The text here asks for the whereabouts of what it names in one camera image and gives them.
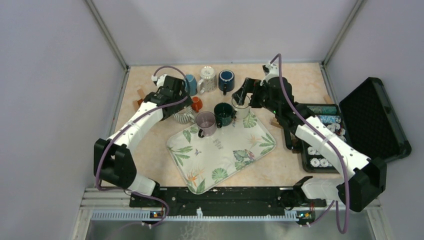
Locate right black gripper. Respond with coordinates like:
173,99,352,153
232,77,280,115

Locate white black-rimmed mug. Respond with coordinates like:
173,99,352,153
231,96,251,120

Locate dark green mug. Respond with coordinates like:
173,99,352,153
213,102,236,128

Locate lilac purple mug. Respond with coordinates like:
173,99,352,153
195,111,217,138

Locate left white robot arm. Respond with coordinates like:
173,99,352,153
93,75,193,207

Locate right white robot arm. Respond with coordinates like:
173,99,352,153
231,77,387,212

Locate light blue mug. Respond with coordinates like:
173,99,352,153
184,74,198,97

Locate navy blue mug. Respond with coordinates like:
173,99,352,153
218,69,235,96

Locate orange red mug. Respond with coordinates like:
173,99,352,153
191,96,203,113

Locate grey striped mug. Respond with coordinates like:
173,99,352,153
173,106,196,125

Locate white floral mug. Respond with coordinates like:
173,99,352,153
197,66,218,95

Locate tan wooden block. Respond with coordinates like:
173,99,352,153
137,88,146,99

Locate pale wooden block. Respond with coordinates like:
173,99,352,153
132,100,141,112

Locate light wooden block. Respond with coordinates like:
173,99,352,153
270,117,284,129

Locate floral leaf pattern tray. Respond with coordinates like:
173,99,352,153
166,111,276,195

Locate wooden block by case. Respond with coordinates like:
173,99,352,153
323,95,334,105

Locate black carrying case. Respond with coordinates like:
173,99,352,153
307,77,412,163

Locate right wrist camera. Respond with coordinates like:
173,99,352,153
262,63,280,82

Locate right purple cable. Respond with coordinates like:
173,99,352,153
269,53,351,234

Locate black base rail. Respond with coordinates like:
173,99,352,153
129,186,327,217

